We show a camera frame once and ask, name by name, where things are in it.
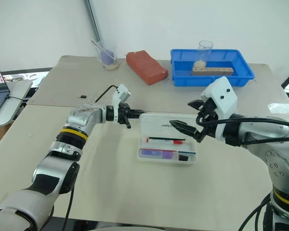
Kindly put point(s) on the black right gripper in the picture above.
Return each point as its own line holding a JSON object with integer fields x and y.
{"x": 209, "y": 111}

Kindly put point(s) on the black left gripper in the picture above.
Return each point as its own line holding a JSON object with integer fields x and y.
{"x": 123, "y": 115}

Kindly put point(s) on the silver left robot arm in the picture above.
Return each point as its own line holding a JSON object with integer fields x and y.
{"x": 84, "y": 118}

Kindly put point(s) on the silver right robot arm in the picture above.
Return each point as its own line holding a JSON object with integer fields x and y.
{"x": 279, "y": 154}

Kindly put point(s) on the red marker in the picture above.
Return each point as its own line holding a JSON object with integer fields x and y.
{"x": 177, "y": 142}

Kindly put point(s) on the black marker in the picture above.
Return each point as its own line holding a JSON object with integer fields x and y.
{"x": 166, "y": 138}

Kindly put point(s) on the white plastic pencil case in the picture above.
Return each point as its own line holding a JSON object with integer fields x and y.
{"x": 167, "y": 149}

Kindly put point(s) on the small black sharpener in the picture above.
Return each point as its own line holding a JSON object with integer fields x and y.
{"x": 183, "y": 157}

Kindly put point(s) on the purple eraser block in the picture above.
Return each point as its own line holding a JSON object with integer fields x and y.
{"x": 157, "y": 154}

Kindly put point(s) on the red brick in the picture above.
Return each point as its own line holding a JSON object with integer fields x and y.
{"x": 147, "y": 68}

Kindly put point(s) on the wooden block with holes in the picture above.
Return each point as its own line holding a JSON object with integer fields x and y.
{"x": 216, "y": 71}

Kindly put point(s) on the beige crumbly lump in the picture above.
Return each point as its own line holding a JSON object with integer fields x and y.
{"x": 200, "y": 64}

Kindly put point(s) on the small black clip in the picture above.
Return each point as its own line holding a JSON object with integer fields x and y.
{"x": 82, "y": 96}

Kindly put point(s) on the clear glass beaker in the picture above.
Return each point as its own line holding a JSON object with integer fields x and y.
{"x": 110, "y": 61}

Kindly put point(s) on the purple lump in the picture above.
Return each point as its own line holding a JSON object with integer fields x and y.
{"x": 107, "y": 55}

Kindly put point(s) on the tall clear glass cup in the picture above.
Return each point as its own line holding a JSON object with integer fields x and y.
{"x": 205, "y": 51}

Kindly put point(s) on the glass stirring rod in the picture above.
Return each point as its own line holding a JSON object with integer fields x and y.
{"x": 103, "y": 50}

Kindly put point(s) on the blue plastic bin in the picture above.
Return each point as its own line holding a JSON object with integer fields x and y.
{"x": 240, "y": 65}

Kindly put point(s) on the grey metal pole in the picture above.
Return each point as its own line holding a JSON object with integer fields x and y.
{"x": 92, "y": 21}

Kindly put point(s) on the grey side table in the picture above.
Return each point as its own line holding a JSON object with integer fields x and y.
{"x": 14, "y": 93}

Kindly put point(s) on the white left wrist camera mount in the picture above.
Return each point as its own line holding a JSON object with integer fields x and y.
{"x": 118, "y": 96}

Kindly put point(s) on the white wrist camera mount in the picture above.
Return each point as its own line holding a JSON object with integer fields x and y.
{"x": 118, "y": 96}
{"x": 221, "y": 96}

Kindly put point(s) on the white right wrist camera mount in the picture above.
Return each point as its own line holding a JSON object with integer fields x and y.
{"x": 221, "y": 96}

